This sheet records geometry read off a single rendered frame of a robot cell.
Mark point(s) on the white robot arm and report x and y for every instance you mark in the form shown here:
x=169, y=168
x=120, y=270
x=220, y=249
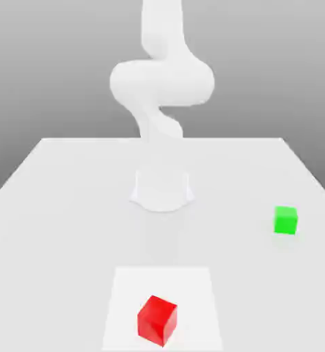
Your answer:
x=162, y=82

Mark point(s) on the small green cube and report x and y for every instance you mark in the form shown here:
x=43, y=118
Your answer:
x=285, y=220

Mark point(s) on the small red cube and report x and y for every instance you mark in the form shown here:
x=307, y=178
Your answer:
x=156, y=320

